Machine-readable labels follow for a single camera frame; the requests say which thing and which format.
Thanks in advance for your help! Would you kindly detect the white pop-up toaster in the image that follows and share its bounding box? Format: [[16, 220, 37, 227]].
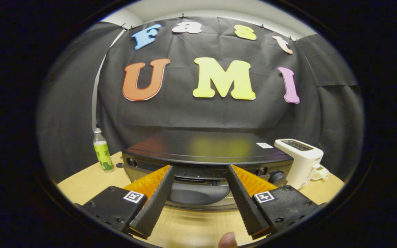
[[274, 138, 324, 189]]

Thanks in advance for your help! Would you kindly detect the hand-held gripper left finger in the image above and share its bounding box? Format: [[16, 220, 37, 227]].
[[78, 165, 175, 240]]

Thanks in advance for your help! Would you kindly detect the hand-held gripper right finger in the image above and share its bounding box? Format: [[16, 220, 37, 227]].
[[226, 164, 325, 240]]

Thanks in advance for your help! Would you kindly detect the green label water bottle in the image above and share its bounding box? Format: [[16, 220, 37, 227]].
[[93, 128, 114, 172]]

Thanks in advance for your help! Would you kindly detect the black toaster oven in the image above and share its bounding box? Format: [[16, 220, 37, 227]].
[[122, 130, 294, 211]]

